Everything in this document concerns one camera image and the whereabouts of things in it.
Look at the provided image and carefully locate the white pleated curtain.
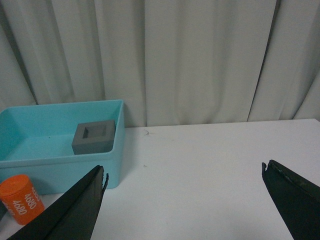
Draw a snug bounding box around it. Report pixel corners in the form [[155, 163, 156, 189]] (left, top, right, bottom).
[[0, 0, 320, 127]]

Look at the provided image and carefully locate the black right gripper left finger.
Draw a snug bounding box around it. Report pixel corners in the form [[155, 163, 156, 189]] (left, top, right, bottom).
[[9, 165, 109, 240]]

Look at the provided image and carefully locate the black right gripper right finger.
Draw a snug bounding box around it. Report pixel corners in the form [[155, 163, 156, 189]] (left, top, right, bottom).
[[261, 160, 320, 240]]

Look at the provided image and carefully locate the orange cylinder with white numbers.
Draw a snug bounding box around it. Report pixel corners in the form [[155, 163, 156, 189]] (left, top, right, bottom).
[[0, 174, 45, 225]]

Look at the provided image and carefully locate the gray block with square hole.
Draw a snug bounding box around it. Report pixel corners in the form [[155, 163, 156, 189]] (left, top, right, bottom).
[[71, 119, 116, 155]]

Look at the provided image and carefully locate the light blue plastic box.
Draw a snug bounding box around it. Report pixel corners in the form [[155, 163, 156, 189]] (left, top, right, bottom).
[[0, 99, 125, 195]]

